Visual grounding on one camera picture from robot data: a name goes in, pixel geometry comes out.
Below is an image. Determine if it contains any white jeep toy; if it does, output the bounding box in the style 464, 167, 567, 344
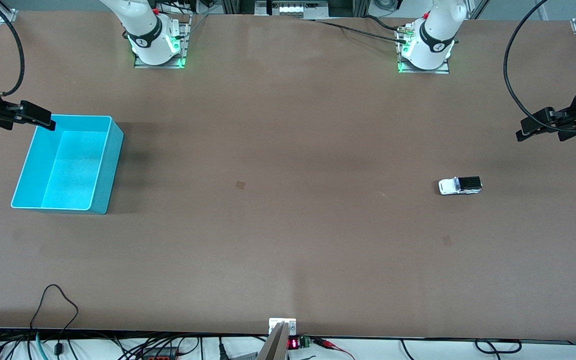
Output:
438, 176, 483, 196

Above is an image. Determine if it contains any teal plastic bin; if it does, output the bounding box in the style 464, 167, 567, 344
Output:
10, 114, 125, 216

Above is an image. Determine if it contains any red clip lead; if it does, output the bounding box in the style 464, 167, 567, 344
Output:
313, 337, 356, 360

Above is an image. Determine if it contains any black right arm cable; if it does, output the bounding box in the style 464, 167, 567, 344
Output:
0, 0, 26, 97

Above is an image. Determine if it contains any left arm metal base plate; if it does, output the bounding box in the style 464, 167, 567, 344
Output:
397, 25, 450, 75

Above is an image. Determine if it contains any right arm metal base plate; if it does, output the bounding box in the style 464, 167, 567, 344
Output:
134, 14, 192, 69

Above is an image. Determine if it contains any short black table cable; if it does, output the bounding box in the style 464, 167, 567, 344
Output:
363, 15, 409, 32

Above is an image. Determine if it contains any long black table cable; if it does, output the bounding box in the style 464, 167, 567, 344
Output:
298, 17, 409, 44

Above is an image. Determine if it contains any thin black looped cable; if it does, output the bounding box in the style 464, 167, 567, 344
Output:
29, 284, 80, 356

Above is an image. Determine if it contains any black coiled cable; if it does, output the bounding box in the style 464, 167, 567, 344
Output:
474, 338, 523, 355

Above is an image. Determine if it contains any aluminium frame with device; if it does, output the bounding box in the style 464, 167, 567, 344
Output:
254, 0, 330, 20

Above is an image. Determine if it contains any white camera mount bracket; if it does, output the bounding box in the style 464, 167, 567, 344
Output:
268, 318, 297, 336

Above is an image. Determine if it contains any grey aluminium camera bar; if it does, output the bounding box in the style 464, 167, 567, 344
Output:
257, 322, 289, 360

